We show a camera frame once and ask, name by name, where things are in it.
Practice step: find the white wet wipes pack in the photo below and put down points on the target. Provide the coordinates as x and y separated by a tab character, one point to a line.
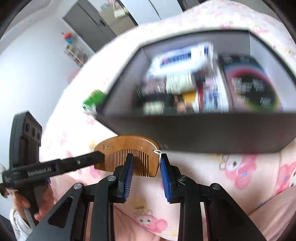
178	58

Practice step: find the dark grey cardboard box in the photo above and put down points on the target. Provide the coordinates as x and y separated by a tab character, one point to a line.
185	134

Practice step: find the green translucent packet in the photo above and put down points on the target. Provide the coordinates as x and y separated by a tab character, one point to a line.
94	98

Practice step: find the white wardrobe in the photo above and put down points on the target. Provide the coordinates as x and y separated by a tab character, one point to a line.
143	9

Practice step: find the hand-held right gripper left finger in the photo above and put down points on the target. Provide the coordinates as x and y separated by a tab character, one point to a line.
126	178

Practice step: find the colourful toy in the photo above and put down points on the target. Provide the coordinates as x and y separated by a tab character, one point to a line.
67	38

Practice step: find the red printed packet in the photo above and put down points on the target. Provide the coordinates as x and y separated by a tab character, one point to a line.
150	107

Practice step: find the grey door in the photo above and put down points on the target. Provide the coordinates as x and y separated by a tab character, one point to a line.
87	20

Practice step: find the wooden comb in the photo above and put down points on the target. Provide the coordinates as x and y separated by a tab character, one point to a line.
129	143

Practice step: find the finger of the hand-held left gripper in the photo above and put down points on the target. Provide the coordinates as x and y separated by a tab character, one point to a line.
81	161

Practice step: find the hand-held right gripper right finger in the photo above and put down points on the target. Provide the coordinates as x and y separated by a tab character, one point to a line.
165	178

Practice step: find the pink floor cushion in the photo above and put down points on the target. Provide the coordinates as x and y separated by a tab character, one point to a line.
72	76

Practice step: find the white handbag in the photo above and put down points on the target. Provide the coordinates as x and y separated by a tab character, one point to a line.
119	11

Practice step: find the person's left hand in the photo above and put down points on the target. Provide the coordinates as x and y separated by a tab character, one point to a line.
46	201

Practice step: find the white shelf rack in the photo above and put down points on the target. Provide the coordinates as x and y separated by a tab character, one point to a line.
76	55

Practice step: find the blue white printed packet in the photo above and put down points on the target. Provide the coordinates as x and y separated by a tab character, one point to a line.
212	95

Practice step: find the black screen protector box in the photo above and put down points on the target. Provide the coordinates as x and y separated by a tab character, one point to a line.
249	88

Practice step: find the plain pink fleece cloth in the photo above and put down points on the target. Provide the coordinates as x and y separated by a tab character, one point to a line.
272	215

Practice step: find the glass door wardrobe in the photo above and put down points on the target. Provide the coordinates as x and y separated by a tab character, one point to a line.
187	3

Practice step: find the brown cabinet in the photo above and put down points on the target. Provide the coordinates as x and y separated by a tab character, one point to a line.
120	24

